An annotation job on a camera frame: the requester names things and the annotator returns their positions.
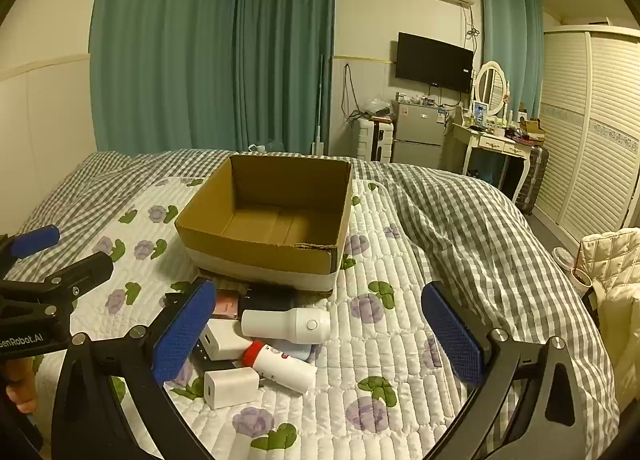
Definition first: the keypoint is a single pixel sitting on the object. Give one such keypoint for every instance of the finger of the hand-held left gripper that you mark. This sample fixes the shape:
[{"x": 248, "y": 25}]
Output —
[
  {"x": 85, "y": 267},
  {"x": 35, "y": 240}
]

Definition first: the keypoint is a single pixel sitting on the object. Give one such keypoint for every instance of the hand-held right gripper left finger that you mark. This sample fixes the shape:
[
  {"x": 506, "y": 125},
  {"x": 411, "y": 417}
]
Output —
[{"x": 184, "y": 332}]

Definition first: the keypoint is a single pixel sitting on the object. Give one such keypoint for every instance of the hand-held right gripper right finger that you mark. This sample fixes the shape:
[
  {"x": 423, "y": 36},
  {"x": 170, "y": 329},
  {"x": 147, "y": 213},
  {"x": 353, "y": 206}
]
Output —
[{"x": 452, "y": 335}]

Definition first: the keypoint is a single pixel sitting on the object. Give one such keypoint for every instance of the reddish box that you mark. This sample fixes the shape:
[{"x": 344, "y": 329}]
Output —
[{"x": 227, "y": 305}]

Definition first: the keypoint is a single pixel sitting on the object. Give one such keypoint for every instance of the black small box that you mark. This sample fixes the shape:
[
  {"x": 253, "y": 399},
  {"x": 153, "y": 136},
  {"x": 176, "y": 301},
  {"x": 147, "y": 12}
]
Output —
[{"x": 270, "y": 297}]

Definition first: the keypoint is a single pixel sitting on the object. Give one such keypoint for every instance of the white thermos bottle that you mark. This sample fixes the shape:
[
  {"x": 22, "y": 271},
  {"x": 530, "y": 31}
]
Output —
[{"x": 285, "y": 325}]

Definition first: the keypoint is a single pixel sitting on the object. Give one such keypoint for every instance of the white bottle with red cap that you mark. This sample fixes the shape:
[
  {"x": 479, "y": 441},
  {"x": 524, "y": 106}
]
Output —
[{"x": 285, "y": 365}]

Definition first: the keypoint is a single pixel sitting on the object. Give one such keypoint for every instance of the brown cardboard box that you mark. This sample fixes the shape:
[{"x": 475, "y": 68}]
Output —
[{"x": 250, "y": 245}]

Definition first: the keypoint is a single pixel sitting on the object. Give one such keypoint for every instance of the person's left hand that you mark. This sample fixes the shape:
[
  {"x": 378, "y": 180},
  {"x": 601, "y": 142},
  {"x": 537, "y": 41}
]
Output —
[{"x": 22, "y": 397}]

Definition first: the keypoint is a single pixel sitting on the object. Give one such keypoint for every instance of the grey checked blanket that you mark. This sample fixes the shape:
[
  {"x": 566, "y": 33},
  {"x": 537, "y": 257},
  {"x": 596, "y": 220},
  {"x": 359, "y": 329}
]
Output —
[{"x": 450, "y": 220}]

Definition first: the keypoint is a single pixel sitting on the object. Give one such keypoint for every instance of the floral quilted mat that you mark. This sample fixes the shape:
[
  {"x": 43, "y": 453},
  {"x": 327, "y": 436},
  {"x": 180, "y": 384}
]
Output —
[{"x": 350, "y": 390}]

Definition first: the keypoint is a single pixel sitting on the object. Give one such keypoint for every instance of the pale slipper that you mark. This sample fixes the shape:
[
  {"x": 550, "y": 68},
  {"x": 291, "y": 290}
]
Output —
[{"x": 562, "y": 257}]

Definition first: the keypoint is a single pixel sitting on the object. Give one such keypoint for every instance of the grey suitcase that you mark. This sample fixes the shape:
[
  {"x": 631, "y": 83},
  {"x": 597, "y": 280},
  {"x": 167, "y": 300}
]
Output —
[{"x": 532, "y": 180}]

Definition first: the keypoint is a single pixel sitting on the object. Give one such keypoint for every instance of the white dressing table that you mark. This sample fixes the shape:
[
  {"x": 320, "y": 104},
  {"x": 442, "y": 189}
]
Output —
[{"x": 492, "y": 143}]

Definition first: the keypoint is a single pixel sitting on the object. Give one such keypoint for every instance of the clear water jug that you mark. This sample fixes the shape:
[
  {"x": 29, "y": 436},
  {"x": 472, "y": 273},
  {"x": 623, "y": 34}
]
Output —
[{"x": 257, "y": 148}]

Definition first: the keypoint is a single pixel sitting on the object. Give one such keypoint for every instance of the silver fridge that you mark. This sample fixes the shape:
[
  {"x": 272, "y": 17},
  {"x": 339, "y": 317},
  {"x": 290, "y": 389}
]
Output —
[{"x": 417, "y": 135}]

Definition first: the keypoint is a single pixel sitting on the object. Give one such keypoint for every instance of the white suitcase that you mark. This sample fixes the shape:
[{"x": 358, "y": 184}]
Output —
[{"x": 365, "y": 140}]

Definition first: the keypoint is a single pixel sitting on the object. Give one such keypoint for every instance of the wide teal curtain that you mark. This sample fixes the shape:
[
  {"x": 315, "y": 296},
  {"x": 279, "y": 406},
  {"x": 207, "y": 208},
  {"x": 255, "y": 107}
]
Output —
[{"x": 160, "y": 50}]

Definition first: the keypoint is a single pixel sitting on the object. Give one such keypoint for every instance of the white louvred wardrobe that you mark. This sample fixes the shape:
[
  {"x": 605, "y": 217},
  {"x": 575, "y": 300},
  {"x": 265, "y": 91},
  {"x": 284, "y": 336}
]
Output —
[{"x": 585, "y": 140}]

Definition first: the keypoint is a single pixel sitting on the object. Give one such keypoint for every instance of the oval white mirror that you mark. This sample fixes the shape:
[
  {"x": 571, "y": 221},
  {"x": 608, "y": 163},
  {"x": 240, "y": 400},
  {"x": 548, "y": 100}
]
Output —
[{"x": 492, "y": 85}]

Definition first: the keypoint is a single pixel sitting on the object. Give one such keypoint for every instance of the narrow teal curtain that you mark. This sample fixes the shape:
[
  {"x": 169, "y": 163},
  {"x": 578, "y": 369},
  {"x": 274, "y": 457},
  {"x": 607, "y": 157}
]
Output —
[{"x": 500, "y": 30}]

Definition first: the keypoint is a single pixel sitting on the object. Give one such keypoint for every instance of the small picture frame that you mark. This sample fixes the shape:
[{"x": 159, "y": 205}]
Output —
[{"x": 480, "y": 114}]

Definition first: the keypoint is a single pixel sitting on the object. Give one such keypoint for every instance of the black wall television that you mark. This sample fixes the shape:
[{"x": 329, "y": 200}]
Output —
[{"x": 432, "y": 63}]

